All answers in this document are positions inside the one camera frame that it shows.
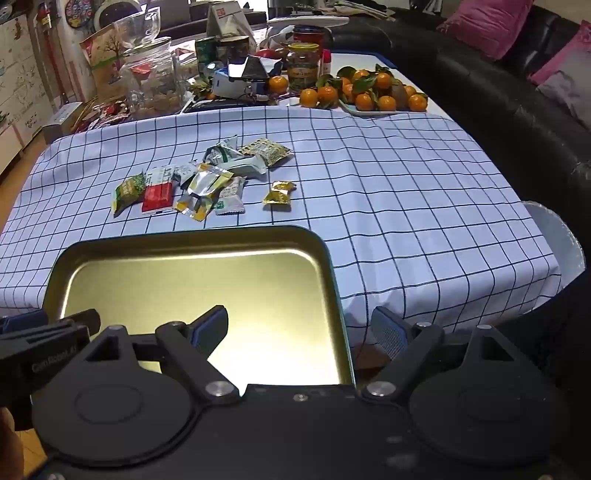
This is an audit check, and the white chair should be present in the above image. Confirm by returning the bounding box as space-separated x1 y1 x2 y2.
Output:
521 200 587 320

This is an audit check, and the blue checked tablecloth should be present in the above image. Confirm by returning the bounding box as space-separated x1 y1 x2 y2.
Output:
0 104 566 330

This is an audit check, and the grey cardboard box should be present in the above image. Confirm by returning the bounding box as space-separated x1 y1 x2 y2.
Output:
43 102 85 140

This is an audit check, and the white fruit plate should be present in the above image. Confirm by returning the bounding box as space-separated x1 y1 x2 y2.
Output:
339 98 414 117

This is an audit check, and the golden metal tray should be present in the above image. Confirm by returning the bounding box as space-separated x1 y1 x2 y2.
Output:
41 226 356 386

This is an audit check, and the white carton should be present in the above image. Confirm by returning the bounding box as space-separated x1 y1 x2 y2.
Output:
206 2 269 40

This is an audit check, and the red pole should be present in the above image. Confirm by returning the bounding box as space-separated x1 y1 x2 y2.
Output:
36 2 71 106

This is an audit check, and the pile of papers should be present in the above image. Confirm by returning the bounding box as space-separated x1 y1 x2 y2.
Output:
318 0 445 22

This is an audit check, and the white round plate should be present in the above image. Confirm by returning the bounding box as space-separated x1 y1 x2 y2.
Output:
267 16 351 30

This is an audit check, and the clear glass cup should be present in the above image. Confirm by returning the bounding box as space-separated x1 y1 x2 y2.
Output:
113 7 160 49

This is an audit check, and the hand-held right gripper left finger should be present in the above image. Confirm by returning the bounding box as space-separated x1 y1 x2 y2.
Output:
85 305 241 398

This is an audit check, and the colourful printed paper bag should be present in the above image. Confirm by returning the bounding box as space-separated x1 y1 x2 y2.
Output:
79 23 124 100

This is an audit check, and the pile of red snack wrappers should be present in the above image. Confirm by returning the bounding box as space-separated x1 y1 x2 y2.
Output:
73 98 136 134

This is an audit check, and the olive green snack packet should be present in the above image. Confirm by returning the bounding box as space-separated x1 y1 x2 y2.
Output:
111 173 148 216

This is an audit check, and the dark green can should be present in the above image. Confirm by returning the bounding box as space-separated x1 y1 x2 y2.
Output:
195 37 221 77

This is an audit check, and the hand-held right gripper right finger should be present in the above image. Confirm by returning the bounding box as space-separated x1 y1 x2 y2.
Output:
360 305 509 400

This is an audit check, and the pile of tangerines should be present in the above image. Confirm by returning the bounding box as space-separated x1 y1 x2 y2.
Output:
299 65 429 113

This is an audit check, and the black leather sofa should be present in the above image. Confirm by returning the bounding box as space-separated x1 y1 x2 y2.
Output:
329 4 591 319

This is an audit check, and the small pink pillow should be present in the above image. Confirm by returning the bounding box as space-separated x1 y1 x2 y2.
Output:
527 32 591 87

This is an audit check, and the cream green patterned snack packet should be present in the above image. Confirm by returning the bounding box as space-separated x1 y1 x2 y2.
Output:
238 137 294 168

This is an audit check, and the crumpled silver yellow wrapper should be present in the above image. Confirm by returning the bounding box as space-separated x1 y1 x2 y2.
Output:
174 161 234 223

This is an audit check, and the white cabinet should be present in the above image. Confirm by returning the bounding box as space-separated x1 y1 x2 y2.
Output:
0 13 55 177

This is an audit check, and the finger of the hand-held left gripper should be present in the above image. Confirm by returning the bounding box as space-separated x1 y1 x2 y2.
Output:
46 308 101 342
0 310 49 336

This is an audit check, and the grey pillow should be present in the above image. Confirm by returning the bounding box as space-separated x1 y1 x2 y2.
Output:
537 69 591 131

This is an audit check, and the glass jar with cookies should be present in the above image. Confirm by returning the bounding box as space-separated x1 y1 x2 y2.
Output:
121 41 186 116

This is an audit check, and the white blue box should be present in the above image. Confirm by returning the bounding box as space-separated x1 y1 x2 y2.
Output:
212 55 279 100

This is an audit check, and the large pink pillow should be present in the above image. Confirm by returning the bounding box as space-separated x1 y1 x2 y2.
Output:
436 0 535 62

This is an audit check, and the gold candy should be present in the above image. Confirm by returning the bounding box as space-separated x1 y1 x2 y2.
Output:
263 180 297 209

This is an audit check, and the crumpled green white wrapper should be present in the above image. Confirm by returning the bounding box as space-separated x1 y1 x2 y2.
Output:
202 136 250 176

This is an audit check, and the white snack packet green label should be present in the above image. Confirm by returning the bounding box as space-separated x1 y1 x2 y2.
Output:
213 177 246 216

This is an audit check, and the red jar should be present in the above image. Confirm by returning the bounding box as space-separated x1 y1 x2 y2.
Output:
292 25 330 49

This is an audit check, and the glass jar yellow lid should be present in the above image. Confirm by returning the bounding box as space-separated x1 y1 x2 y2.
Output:
286 43 322 91

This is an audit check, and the red snack packet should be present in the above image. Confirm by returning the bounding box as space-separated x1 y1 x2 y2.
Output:
141 182 176 214

